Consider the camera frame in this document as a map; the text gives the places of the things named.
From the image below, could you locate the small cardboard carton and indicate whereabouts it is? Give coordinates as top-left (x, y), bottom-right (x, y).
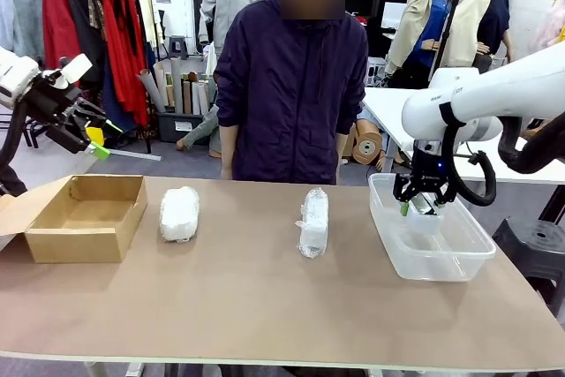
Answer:
top-left (342, 123), bottom-right (358, 162)

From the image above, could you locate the grey plastic stool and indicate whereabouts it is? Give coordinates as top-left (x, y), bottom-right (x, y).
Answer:
top-left (167, 34), bottom-right (190, 60)

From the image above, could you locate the slanted grey paper roll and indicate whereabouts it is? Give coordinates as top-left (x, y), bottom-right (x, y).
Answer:
top-left (136, 69), bottom-right (167, 113)

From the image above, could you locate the red dress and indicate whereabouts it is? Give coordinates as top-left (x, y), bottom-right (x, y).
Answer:
top-left (97, 0), bottom-right (150, 127)

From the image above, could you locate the black clothes rack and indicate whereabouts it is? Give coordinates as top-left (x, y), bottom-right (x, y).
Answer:
top-left (0, 0), bottom-right (154, 155)

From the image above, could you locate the grey fluffy coat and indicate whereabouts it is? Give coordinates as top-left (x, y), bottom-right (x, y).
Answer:
top-left (0, 0), bottom-right (46, 63)

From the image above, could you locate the clear plastic container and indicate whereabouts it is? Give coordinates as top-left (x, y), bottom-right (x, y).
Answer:
top-left (368, 172), bottom-right (497, 283)

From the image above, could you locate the brown cardboard box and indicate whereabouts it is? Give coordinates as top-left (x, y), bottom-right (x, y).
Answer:
top-left (0, 173), bottom-right (149, 264)

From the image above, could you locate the lying mannequin in grey-green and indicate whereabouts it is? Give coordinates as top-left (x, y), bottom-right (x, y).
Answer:
top-left (176, 105), bottom-right (224, 160)

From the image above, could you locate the tall grey paper roll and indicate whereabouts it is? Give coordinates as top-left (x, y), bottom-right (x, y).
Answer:
top-left (170, 57), bottom-right (185, 114)

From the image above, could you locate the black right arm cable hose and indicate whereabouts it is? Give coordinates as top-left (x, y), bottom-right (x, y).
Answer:
top-left (441, 102), bottom-right (565, 207)

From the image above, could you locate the blue hanging garment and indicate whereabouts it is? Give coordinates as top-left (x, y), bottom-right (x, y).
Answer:
top-left (101, 72), bottom-right (139, 148)

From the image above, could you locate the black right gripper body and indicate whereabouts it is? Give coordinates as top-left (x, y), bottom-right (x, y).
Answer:
top-left (410, 147), bottom-right (450, 192)

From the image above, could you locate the black plastic stool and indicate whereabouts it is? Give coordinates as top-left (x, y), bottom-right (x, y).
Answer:
top-left (492, 217), bottom-right (565, 307)

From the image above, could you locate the narrow bubble-wrapped clock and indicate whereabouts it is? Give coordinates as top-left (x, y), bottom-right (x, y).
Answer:
top-left (294, 188), bottom-right (330, 259)

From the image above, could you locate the person in purple jacket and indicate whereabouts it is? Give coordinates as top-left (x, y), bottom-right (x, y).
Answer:
top-left (214, 0), bottom-right (370, 186)

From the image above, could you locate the metal bar on floor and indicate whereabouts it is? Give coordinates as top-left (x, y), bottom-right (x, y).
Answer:
top-left (108, 149), bottom-right (163, 162)

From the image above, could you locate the white plastic crate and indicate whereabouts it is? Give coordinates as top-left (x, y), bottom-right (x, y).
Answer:
top-left (365, 57), bottom-right (389, 87)

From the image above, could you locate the black storage bin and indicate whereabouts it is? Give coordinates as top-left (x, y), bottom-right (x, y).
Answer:
top-left (156, 110), bottom-right (212, 143)

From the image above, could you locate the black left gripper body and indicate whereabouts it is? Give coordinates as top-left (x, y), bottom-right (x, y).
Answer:
top-left (28, 74), bottom-right (92, 155)

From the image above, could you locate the white monitor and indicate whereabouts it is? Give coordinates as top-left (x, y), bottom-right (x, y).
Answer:
top-left (381, 1), bottom-right (414, 29)

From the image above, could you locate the red coat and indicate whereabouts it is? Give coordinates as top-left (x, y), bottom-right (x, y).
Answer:
top-left (42, 0), bottom-right (83, 87)

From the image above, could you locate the white work table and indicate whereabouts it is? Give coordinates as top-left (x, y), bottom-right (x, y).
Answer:
top-left (361, 87), bottom-right (565, 210)

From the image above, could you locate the mannequin in cream jacket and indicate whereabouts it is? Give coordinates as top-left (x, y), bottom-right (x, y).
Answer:
top-left (445, 0), bottom-right (516, 74)

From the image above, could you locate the dark clothed bystander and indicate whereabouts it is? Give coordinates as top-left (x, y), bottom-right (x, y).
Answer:
top-left (0, 164), bottom-right (27, 198)

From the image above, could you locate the large brown paper roll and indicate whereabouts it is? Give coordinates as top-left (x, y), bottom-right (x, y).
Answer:
top-left (351, 119), bottom-right (384, 164)

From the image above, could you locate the unwrapped white digital clock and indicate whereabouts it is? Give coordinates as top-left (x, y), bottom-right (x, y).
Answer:
top-left (405, 198), bottom-right (443, 235)

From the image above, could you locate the white table leg frame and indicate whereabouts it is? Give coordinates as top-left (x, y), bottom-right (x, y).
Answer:
top-left (86, 358), bottom-right (147, 377)

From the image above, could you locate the mannequin in beige coat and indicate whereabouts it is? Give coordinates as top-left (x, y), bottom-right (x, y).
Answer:
top-left (384, 0), bottom-right (463, 89)

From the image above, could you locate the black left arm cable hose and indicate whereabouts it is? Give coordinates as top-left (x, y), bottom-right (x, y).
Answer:
top-left (0, 101), bottom-right (30, 175)

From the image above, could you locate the mannequin in pink top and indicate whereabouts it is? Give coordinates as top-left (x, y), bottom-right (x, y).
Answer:
top-left (531, 0), bottom-right (565, 51)

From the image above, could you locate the person's right forearm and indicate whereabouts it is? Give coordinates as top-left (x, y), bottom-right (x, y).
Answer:
top-left (218, 124), bottom-right (236, 163)

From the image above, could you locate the cream hanging garment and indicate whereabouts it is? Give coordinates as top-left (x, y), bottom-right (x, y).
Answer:
top-left (135, 0), bottom-right (161, 49)

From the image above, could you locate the wide bubble-wrapped clock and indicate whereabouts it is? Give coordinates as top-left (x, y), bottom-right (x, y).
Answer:
top-left (158, 185), bottom-right (200, 244)

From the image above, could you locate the cream paper roll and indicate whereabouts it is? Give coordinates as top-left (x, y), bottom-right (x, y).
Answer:
top-left (153, 62), bottom-right (172, 109)

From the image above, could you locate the black tripod pole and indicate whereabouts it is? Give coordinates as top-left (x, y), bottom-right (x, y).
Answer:
top-left (426, 0), bottom-right (469, 94)

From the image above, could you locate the black hanging garment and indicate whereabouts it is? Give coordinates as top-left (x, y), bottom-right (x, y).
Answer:
top-left (68, 0), bottom-right (107, 87)

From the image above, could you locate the lying mannequin in blue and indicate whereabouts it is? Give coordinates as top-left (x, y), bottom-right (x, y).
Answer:
top-left (355, 105), bottom-right (376, 126)

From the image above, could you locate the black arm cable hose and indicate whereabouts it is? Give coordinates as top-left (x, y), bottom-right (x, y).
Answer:
top-left (0, 101), bottom-right (30, 175)
top-left (441, 102), bottom-right (565, 207)

